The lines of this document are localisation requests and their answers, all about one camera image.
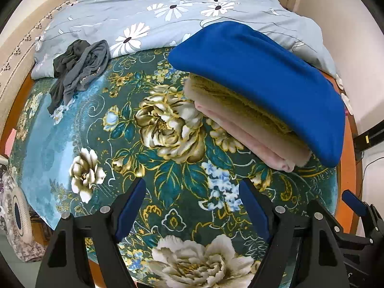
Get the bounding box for pink garment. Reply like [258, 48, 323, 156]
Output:
[194, 100, 300, 173]

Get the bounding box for small pink item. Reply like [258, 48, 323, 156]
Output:
[6, 128, 17, 153]

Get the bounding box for beige embroidered cloth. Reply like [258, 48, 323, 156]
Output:
[0, 0, 75, 108]

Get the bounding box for green floral blanket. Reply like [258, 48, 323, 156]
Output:
[7, 46, 338, 288]

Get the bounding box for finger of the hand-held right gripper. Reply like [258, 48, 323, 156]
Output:
[341, 190, 384, 240]

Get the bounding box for round white blue cushion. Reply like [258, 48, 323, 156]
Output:
[6, 186, 32, 242]

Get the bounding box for black cable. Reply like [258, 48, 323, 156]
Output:
[361, 156, 384, 204]

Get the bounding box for light blue daisy quilt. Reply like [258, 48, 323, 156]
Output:
[31, 0, 338, 80]

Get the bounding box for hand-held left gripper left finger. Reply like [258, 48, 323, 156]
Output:
[35, 178, 146, 288]

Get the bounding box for floral fabric chair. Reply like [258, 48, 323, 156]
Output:
[0, 162, 54, 263]

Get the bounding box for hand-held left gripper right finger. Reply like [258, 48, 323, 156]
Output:
[239, 178, 350, 288]

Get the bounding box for black stand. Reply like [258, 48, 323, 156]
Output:
[352, 123, 384, 159]

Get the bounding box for dark grey clothes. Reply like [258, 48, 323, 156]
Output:
[48, 39, 111, 115]

